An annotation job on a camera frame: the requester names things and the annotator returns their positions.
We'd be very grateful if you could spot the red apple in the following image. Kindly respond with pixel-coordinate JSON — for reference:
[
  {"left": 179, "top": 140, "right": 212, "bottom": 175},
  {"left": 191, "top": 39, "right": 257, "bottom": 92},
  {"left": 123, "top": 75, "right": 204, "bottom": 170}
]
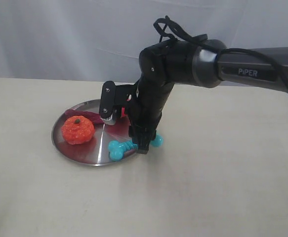
[{"left": 121, "top": 94, "right": 132, "bottom": 118}]

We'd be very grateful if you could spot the black cable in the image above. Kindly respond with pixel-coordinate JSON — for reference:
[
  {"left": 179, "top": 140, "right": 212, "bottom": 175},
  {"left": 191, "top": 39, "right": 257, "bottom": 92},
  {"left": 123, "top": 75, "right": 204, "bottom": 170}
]
[{"left": 153, "top": 15, "right": 288, "bottom": 104}]

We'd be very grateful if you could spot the teal toy bone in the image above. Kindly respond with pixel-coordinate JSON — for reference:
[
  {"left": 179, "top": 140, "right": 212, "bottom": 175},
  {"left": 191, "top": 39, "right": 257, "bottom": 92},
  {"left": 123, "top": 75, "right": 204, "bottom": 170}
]
[{"left": 108, "top": 134, "right": 164, "bottom": 161}]

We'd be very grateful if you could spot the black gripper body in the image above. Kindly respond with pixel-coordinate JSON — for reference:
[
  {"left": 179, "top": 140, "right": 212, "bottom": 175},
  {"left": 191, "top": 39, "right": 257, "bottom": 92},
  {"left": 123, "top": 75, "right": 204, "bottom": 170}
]
[{"left": 126, "top": 78, "right": 174, "bottom": 138}]

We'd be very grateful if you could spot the orange toy pumpkin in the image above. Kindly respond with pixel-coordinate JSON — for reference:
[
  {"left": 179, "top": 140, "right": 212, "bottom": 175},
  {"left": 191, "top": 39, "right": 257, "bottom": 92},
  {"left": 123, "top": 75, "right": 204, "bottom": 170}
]
[{"left": 61, "top": 116, "right": 95, "bottom": 145}]

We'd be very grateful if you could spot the white backdrop cloth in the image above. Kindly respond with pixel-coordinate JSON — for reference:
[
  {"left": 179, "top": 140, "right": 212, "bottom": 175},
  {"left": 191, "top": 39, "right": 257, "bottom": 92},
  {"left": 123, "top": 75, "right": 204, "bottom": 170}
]
[{"left": 0, "top": 0, "right": 288, "bottom": 82}]

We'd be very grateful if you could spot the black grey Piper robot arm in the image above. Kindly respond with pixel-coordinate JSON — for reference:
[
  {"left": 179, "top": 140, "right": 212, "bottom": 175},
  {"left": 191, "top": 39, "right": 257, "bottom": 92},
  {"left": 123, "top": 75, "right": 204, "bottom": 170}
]
[{"left": 127, "top": 39, "right": 288, "bottom": 154}]

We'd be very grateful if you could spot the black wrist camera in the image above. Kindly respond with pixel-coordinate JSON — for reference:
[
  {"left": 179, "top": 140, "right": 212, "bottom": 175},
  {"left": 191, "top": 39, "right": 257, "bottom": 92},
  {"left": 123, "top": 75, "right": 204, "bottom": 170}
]
[{"left": 99, "top": 81, "right": 137, "bottom": 125}]

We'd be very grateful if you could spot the purple sweet potato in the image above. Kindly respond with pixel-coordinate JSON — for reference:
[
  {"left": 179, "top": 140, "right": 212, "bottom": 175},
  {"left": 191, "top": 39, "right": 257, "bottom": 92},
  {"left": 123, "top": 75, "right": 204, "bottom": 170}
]
[{"left": 64, "top": 109, "right": 104, "bottom": 125}]

